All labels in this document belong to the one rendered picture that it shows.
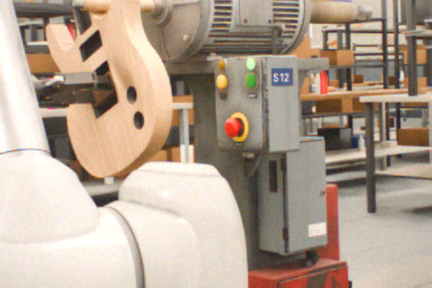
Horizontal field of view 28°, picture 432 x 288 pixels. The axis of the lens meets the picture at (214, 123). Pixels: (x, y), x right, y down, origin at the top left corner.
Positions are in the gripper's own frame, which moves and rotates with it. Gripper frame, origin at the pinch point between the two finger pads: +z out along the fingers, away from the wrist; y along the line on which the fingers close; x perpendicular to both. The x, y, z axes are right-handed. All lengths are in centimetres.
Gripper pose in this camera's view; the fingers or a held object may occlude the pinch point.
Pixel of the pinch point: (100, 90)
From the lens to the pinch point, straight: 186.9
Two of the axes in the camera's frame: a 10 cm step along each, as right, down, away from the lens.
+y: 5.9, -3.7, -7.2
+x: -2.7, -9.3, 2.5
